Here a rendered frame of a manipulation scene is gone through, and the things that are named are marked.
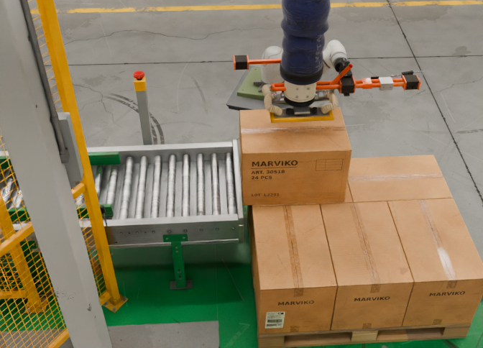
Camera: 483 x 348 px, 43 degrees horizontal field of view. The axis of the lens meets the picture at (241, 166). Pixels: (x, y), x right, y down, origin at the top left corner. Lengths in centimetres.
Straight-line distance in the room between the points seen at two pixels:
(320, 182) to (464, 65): 296
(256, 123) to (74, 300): 146
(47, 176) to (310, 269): 158
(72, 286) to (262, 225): 124
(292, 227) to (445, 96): 260
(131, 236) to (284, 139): 102
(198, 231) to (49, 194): 138
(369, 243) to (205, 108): 231
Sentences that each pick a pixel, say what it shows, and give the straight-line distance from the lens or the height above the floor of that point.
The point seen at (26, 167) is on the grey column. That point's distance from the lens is 222.
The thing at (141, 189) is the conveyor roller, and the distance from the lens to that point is 372.
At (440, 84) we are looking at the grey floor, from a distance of 581.
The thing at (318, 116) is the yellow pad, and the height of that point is 113.
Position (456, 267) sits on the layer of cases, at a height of 54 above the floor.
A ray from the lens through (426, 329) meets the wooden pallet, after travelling 382.
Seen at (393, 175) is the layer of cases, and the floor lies 54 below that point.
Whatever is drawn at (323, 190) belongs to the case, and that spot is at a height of 65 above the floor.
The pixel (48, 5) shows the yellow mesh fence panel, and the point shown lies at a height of 197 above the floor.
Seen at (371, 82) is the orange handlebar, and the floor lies 124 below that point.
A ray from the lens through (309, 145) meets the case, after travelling 338.
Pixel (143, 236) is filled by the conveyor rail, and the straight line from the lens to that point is 353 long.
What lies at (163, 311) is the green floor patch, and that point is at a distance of 380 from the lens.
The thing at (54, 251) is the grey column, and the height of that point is 125.
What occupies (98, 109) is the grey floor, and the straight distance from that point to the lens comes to 538.
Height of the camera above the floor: 307
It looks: 41 degrees down
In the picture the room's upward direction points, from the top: straight up
